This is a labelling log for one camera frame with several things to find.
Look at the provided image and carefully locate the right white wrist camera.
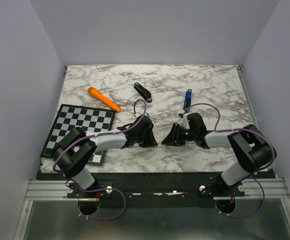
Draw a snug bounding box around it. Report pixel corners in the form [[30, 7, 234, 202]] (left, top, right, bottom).
[[180, 116, 190, 129]]

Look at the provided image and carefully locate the blue stapler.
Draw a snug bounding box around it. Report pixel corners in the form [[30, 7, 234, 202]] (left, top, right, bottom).
[[183, 89, 192, 113]]

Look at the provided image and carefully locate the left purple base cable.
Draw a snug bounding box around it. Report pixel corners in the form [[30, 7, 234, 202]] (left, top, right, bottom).
[[77, 187, 127, 221]]

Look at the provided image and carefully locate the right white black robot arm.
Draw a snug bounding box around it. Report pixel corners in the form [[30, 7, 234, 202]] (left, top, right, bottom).
[[162, 113, 277, 196]]

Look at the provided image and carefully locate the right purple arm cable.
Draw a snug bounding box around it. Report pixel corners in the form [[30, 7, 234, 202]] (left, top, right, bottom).
[[183, 102, 277, 173]]

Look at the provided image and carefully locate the aluminium frame rail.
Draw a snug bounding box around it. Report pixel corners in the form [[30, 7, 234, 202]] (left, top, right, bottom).
[[25, 178, 290, 201]]

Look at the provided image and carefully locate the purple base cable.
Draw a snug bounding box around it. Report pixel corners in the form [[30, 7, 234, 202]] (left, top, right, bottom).
[[77, 187, 127, 221], [214, 174, 266, 218]]

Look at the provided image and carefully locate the black white checkerboard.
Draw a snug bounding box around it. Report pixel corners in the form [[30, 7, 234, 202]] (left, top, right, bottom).
[[40, 104, 116, 173]]

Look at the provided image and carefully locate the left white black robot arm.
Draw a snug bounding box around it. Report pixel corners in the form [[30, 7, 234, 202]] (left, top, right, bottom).
[[50, 115, 158, 198]]

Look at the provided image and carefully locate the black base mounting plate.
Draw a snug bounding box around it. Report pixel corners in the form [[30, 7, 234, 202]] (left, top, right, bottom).
[[67, 172, 245, 208]]

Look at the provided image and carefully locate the black stapler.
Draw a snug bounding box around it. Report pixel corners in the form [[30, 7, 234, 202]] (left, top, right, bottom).
[[133, 82, 152, 103]]

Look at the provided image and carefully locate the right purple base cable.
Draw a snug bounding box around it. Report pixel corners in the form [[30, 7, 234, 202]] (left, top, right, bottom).
[[214, 174, 266, 218]]

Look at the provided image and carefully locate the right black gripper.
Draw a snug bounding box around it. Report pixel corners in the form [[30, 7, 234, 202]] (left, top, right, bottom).
[[161, 122, 197, 146]]

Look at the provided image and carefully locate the orange plastic cylinder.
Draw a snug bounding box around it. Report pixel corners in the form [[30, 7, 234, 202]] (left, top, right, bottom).
[[87, 87, 121, 113]]

